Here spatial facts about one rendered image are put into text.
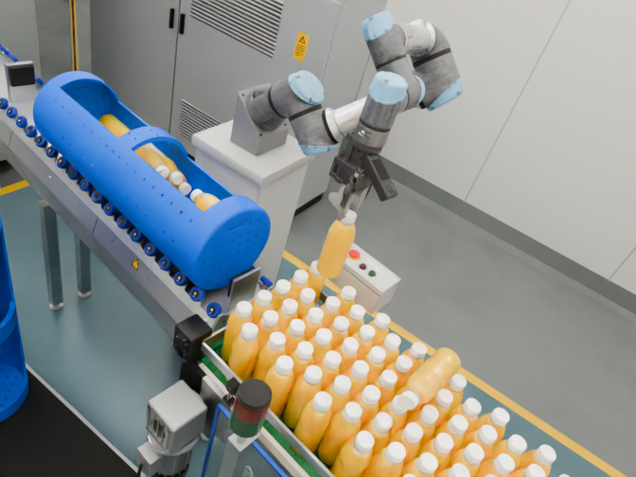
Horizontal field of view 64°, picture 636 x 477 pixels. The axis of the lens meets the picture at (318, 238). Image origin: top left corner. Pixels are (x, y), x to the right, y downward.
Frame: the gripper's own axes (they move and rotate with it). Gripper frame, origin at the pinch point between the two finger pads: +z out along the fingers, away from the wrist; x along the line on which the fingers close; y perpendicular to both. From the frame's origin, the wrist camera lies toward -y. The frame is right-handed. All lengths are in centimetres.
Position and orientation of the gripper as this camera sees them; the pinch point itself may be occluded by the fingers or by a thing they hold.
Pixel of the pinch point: (348, 215)
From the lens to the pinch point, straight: 127.1
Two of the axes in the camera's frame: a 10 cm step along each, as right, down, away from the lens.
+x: -6.5, 3.1, -7.0
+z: -2.7, 7.6, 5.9
